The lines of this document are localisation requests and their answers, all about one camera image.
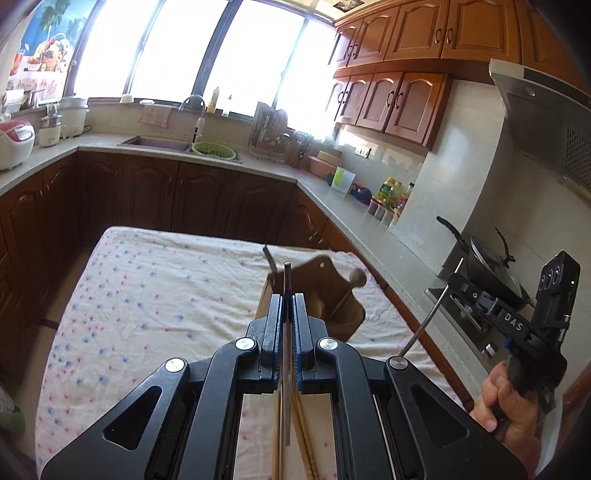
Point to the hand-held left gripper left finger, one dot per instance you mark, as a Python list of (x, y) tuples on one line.
[(279, 327)]

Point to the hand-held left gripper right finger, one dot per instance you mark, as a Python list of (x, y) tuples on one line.
[(298, 332)]

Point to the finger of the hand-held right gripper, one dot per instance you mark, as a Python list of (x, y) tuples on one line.
[(475, 318), (466, 284)]

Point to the steel chopstick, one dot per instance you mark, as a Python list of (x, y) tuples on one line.
[(429, 314), (287, 286)]

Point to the wooden utensil holder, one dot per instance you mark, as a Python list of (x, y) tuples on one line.
[(323, 286)]

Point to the person's right forearm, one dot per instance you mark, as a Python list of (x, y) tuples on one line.
[(526, 457)]

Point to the person's right hand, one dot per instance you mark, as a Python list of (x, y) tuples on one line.
[(489, 392)]

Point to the gas stove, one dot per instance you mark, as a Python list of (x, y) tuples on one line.
[(466, 332)]

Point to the black wok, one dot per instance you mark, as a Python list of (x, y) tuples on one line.
[(503, 286)]

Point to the glass wok lid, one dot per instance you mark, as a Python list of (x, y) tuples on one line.
[(496, 261)]

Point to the dark utensil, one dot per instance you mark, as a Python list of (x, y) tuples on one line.
[(269, 258)]

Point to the small round-headed spoon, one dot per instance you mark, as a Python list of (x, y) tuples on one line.
[(358, 277)]

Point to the spice jar set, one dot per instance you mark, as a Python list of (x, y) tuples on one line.
[(382, 213)]

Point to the floral tablecloth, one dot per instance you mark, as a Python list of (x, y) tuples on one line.
[(161, 323)]

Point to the cooking oil bottle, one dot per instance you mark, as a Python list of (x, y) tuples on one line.
[(388, 189)]

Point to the green translucent cup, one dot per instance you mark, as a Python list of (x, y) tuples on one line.
[(342, 182)]

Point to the pink lidded container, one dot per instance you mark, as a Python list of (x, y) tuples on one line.
[(323, 165)]

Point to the knife block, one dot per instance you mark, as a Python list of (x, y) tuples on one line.
[(300, 152)]

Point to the steel range hood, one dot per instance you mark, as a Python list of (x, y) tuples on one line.
[(545, 120)]

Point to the wooden lower cabinets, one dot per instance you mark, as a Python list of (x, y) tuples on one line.
[(152, 194)]

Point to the wooden cabinets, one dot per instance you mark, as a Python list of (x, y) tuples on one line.
[(406, 46), (152, 194)]

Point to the green colander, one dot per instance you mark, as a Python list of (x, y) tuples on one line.
[(213, 150)]

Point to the metal dish rack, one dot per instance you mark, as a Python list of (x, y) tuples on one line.
[(270, 134)]

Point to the chrome faucet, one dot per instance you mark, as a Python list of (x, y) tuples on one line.
[(199, 124)]

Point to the kitchen sink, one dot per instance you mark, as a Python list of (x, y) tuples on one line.
[(154, 143)]

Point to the wooden upper cabinets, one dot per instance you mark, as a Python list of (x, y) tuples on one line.
[(406, 46)]

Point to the hanging pink towel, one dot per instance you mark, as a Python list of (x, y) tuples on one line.
[(153, 116)]

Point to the white bowl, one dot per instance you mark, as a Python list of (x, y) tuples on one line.
[(126, 98)]

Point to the kitchen window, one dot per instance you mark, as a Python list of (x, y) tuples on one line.
[(184, 50)]

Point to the large white electric cooker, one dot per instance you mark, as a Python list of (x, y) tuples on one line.
[(74, 117)]

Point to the white food steamer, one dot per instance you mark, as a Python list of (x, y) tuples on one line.
[(50, 129)]

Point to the pink white rice cooker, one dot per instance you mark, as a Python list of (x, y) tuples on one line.
[(16, 143)]

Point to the wall power outlet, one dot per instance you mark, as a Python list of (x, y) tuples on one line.
[(362, 151)]

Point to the tropical fruit wall poster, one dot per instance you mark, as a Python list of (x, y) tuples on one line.
[(46, 46)]

